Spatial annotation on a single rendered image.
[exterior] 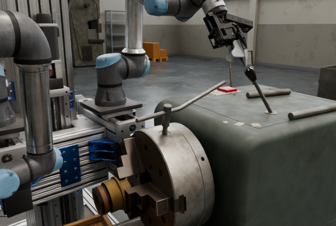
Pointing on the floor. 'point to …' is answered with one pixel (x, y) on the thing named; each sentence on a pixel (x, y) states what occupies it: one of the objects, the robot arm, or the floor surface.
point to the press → (83, 48)
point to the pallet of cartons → (154, 51)
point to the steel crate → (327, 83)
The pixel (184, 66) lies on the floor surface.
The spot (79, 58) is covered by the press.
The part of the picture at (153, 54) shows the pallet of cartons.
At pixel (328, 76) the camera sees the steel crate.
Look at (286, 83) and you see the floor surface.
